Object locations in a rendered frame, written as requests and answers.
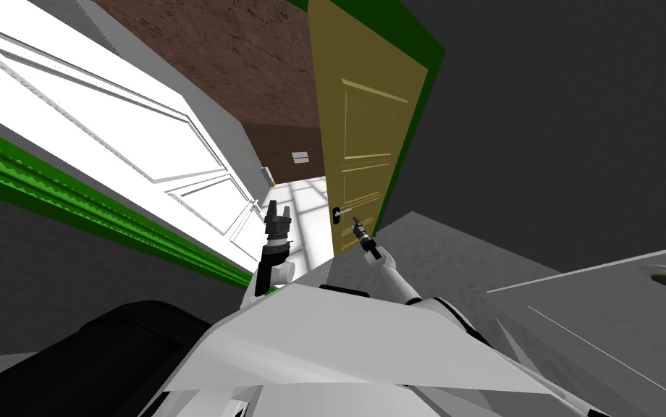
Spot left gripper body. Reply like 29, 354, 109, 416
264, 214, 293, 237

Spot white panelled door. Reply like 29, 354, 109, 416
0, 0, 266, 273

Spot grey cabinet with round basin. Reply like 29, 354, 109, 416
485, 240, 666, 417

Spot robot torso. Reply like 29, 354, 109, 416
138, 282, 560, 417

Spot yellow panelled door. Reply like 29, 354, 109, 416
308, 0, 429, 259

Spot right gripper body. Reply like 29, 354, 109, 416
353, 216, 383, 261

